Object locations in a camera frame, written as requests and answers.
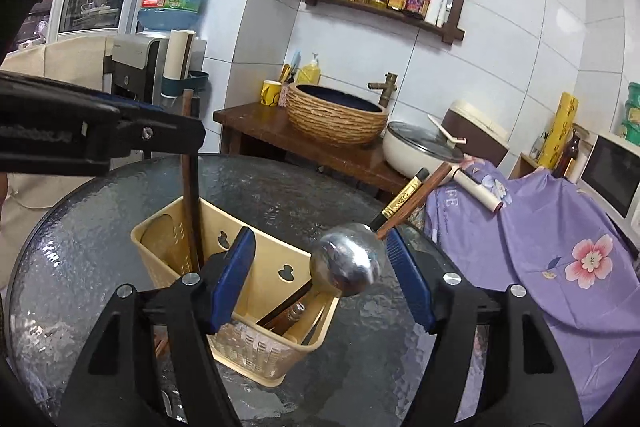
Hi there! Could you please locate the yellow roll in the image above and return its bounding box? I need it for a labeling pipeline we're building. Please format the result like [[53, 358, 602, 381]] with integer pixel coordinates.
[[537, 92, 580, 168]]

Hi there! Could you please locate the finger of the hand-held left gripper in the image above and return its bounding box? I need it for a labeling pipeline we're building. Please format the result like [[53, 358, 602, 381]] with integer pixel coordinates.
[[0, 72, 206, 160]]

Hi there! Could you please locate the wooden-handled steel spoon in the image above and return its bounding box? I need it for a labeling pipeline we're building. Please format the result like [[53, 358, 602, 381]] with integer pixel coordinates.
[[257, 223, 388, 335]]

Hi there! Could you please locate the white paper cup stack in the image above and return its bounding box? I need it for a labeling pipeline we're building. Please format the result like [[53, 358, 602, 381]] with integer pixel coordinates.
[[164, 29, 197, 82]]

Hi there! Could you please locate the round glass table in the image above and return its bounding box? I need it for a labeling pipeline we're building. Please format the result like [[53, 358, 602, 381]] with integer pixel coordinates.
[[2, 154, 501, 427]]

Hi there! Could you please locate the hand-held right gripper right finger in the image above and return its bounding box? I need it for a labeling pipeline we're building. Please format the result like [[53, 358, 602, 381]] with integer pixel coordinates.
[[385, 227, 586, 427]]

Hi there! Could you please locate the black chopstick with gold band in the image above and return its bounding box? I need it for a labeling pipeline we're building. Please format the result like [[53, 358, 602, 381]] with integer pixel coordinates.
[[369, 167, 431, 232]]

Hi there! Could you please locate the bronze faucet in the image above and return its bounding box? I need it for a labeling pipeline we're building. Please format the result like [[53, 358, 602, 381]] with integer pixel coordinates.
[[367, 73, 398, 108]]

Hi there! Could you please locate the woven basin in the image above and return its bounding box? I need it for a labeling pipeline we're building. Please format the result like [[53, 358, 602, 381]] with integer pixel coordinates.
[[285, 82, 390, 148]]

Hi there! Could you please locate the brown glass bottle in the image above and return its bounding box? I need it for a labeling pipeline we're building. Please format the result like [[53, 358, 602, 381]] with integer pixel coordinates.
[[554, 132, 582, 180]]

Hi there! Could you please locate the yellow cup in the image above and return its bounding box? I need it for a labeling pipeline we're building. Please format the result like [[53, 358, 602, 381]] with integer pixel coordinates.
[[260, 80, 284, 108]]

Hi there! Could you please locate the teal cup holder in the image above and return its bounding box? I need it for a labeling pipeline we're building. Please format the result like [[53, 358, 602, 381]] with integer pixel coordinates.
[[161, 71, 210, 100]]

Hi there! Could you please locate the white pot with glass lid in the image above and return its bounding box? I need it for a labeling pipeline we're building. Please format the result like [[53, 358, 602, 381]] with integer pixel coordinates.
[[382, 121, 505, 214]]

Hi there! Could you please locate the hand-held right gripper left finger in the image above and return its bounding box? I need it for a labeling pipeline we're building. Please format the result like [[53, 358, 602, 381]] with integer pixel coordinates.
[[57, 226, 257, 427]]

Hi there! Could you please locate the white rice paddle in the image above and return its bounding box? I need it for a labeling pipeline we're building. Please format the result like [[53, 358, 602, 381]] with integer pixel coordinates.
[[427, 114, 467, 145]]

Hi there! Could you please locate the cream plastic utensil holder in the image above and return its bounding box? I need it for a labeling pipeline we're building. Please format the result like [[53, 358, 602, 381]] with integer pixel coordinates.
[[131, 196, 343, 389]]

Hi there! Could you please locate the grey water dispenser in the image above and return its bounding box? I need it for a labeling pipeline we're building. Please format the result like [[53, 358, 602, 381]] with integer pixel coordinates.
[[102, 32, 207, 105]]

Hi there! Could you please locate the wooden counter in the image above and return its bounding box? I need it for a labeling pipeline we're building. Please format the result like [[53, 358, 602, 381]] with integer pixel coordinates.
[[213, 103, 426, 202]]

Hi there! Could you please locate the yellow soap bottle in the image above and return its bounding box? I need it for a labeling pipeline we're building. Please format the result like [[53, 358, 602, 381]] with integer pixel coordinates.
[[296, 53, 321, 85]]

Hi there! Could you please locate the white microwave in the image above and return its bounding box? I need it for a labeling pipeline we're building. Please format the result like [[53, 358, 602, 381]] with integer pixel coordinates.
[[579, 131, 640, 223]]

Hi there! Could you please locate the purple floral cloth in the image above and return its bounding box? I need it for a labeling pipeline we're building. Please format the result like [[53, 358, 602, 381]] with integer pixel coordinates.
[[424, 159, 640, 423]]

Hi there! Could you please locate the brown and white rice cooker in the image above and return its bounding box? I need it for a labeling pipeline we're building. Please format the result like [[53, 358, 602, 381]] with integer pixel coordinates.
[[442, 100, 511, 165]]

